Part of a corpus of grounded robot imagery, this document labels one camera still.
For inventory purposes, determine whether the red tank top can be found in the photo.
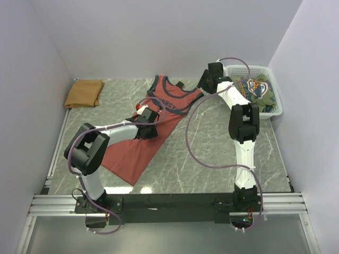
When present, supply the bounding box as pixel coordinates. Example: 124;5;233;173
101;75;203;186

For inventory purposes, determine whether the tan ribbed tank top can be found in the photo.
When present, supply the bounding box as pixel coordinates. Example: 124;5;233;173
64;79;104;108

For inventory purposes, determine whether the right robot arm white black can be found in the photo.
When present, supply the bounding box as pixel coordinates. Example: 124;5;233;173
198;62;260;211

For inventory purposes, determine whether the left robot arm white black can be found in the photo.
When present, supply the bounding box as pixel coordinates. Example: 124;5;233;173
64;106;159;213

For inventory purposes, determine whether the white plastic laundry basket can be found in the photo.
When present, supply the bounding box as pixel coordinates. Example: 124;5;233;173
225;65;283;120

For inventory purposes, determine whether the green garment in basket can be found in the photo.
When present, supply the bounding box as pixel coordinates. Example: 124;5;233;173
235;73;276;113

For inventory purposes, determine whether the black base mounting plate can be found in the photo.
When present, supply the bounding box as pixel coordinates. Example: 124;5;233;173
75;193;262;228

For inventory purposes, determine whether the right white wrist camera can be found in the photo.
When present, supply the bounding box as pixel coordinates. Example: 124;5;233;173
216;59;228;76

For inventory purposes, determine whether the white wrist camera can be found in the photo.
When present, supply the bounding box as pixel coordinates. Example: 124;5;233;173
216;59;228;76
136;104;148;115

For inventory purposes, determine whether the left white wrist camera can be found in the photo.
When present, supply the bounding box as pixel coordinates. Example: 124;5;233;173
136;104;148;115

